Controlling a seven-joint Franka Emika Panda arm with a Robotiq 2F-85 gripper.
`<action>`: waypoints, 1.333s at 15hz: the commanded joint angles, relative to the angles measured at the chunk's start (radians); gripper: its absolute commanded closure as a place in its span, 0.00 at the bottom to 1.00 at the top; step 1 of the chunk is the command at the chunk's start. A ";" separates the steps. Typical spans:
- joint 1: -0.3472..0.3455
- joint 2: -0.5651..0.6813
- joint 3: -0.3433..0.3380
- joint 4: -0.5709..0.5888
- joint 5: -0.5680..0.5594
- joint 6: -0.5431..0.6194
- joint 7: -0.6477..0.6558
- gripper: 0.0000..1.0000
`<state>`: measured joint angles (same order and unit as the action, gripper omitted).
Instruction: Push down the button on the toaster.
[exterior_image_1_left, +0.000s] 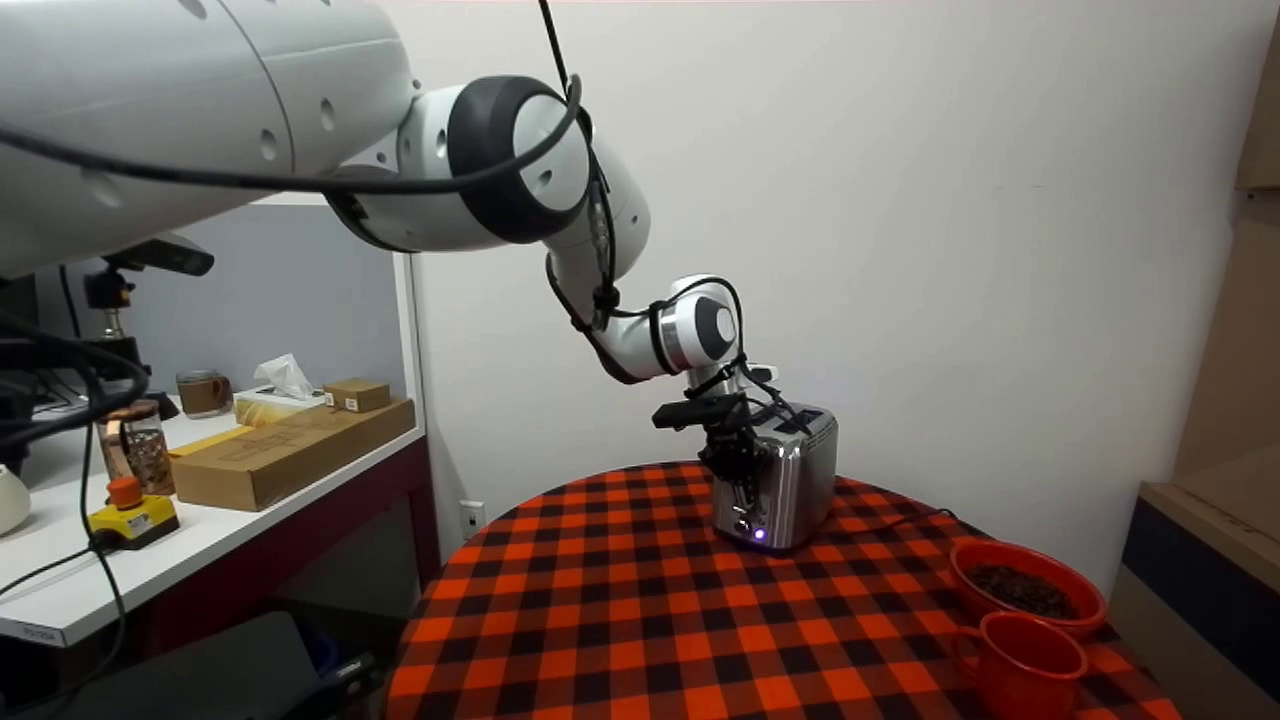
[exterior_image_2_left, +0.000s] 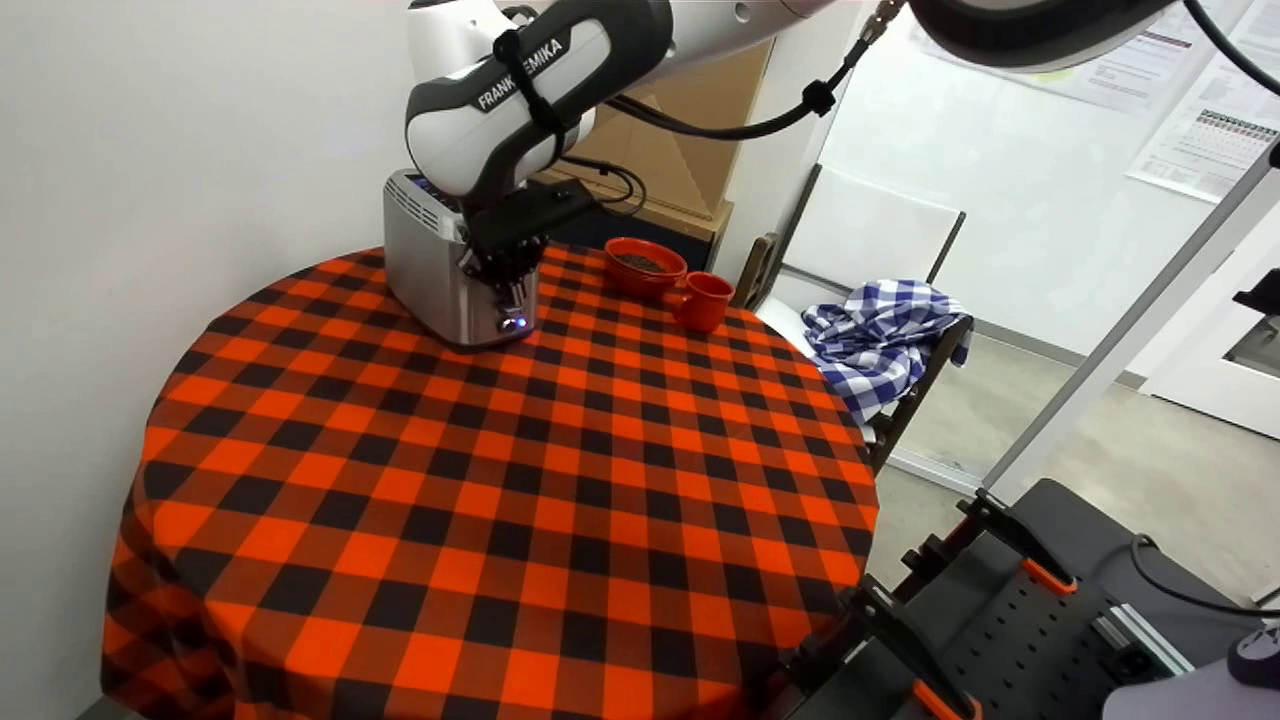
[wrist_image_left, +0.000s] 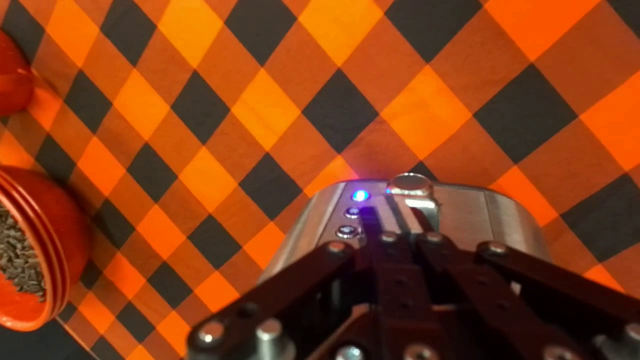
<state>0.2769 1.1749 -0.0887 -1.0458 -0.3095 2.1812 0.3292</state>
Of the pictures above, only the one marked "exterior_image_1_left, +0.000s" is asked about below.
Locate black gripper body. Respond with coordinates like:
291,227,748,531
648,361,779,449

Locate silver toaster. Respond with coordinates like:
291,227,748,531
706,400,843,555

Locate orange black plaid tablecloth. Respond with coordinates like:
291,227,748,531
380,461,1182,720

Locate red bowl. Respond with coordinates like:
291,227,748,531
944,531,1112,646

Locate red plastic cup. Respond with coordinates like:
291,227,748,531
974,610,1092,720

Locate small light wooden block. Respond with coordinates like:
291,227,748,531
324,377,400,416

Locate tissue box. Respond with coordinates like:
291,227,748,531
227,350,341,432

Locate small brown box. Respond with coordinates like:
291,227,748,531
170,369,241,420

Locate copper coloured can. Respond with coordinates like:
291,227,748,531
97,395,180,501

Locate yellow black device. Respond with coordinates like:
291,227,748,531
85,472,183,555

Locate white desk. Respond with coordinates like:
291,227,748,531
0,395,433,652

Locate black camera on stand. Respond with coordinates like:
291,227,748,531
75,234,221,350

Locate black desk cables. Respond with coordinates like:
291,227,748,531
0,322,152,720

